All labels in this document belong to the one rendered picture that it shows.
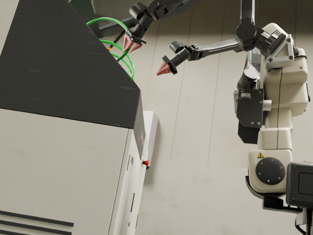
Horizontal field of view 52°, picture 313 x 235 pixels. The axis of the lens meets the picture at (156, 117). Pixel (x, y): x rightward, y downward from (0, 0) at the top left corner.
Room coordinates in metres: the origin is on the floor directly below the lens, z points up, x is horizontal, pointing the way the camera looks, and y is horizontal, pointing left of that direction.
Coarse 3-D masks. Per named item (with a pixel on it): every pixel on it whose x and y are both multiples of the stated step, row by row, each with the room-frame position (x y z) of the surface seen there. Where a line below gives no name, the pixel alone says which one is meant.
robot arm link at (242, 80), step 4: (240, 80) 1.50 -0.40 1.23; (244, 80) 1.47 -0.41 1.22; (248, 80) 1.46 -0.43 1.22; (256, 80) 1.47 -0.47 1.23; (240, 84) 1.51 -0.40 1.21; (244, 84) 1.49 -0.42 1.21; (248, 84) 1.48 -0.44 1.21; (252, 84) 1.49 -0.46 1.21; (244, 88) 1.50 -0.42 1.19; (248, 88) 1.50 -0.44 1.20; (252, 88) 1.51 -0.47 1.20
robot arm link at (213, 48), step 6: (216, 42) 1.60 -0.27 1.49; (222, 42) 1.60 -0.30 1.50; (228, 42) 1.61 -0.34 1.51; (234, 42) 1.62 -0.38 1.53; (204, 48) 1.53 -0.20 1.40; (210, 48) 1.56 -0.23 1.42; (216, 48) 1.57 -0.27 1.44; (222, 48) 1.60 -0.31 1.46; (228, 48) 1.62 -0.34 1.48; (234, 48) 1.65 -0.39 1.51; (240, 48) 1.68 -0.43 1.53; (192, 54) 1.54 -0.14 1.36; (198, 54) 1.54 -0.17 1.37; (204, 54) 1.56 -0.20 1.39; (210, 54) 1.59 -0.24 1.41; (192, 60) 1.57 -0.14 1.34
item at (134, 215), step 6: (144, 144) 1.90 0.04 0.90; (144, 150) 2.00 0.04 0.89; (144, 156) 2.11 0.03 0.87; (144, 168) 2.36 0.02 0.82; (144, 174) 2.50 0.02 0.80; (138, 180) 1.90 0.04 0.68; (138, 186) 1.98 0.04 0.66; (138, 192) 2.09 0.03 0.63; (138, 198) 2.20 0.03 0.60; (138, 204) 2.33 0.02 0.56; (132, 210) 1.86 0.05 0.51; (138, 210) 2.47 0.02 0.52; (132, 216) 1.92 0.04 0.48; (132, 222) 2.01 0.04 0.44; (132, 228) 2.11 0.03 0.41; (132, 234) 2.22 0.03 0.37
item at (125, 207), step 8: (136, 152) 1.46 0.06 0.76; (128, 160) 1.17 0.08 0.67; (136, 160) 1.54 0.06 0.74; (128, 168) 1.22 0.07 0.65; (136, 168) 1.63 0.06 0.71; (128, 176) 1.28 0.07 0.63; (136, 176) 1.72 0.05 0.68; (128, 184) 1.34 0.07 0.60; (128, 192) 1.40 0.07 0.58; (128, 200) 1.48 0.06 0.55; (120, 208) 1.21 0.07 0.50; (128, 208) 1.55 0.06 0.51; (120, 216) 1.26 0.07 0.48; (128, 216) 1.64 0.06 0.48; (120, 224) 1.32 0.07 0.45; (128, 224) 1.73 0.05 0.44; (120, 232) 1.38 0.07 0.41
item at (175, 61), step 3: (177, 54) 1.51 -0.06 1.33; (171, 57) 1.52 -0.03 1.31; (174, 57) 1.51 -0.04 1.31; (177, 57) 1.51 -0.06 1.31; (180, 57) 1.51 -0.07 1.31; (171, 60) 1.51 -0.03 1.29; (174, 60) 1.51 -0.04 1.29; (177, 60) 1.51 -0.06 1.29; (180, 60) 1.51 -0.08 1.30; (171, 63) 1.51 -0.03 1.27; (174, 63) 1.52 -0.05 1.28; (177, 63) 1.52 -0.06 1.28; (180, 63) 1.54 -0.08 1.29; (171, 66) 1.52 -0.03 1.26; (174, 66) 1.50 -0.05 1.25; (174, 69) 1.51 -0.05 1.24; (177, 72) 1.56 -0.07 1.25
